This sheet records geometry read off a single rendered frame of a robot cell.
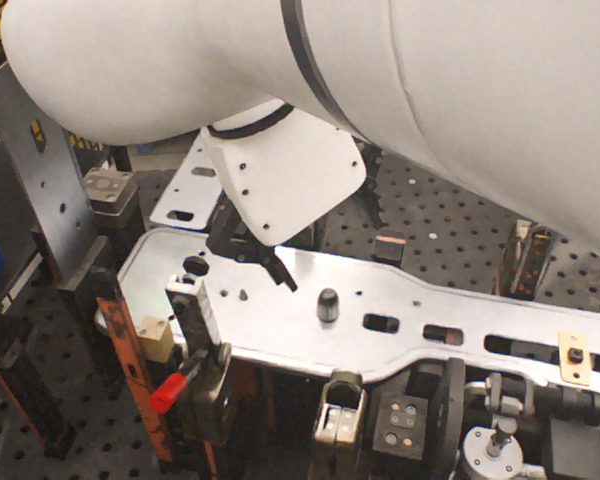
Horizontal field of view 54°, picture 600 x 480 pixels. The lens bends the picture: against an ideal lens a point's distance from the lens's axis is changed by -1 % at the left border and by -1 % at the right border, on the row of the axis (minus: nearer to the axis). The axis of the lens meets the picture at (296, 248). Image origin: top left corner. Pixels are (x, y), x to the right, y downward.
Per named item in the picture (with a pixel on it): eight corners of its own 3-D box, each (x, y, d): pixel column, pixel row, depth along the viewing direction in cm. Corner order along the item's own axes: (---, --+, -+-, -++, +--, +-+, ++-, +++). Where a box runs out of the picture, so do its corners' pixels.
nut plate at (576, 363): (557, 330, 83) (560, 325, 83) (585, 336, 83) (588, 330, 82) (561, 381, 78) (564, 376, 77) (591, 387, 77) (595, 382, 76)
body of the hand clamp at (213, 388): (249, 472, 100) (233, 354, 75) (237, 512, 95) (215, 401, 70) (215, 464, 101) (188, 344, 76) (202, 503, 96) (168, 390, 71)
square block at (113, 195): (168, 307, 125) (135, 171, 99) (153, 338, 119) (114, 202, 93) (133, 300, 126) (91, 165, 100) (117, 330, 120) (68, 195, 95)
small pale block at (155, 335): (202, 447, 103) (170, 319, 77) (195, 466, 101) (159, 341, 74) (183, 443, 104) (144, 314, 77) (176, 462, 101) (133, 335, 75)
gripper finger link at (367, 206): (355, 176, 47) (378, 233, 52) (386, 153, 48) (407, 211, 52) (334, 161, 50) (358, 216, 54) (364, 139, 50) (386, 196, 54)
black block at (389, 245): (395, 329, 121) (416, 224, 100) (388, 373, 114) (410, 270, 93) (356, 322, 122) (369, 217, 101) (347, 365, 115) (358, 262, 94)
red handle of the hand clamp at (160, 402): (226, 343, 74) (177, 399, 59) (224, 359, 74) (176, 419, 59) (194, 336, 75) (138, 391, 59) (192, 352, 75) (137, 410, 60)
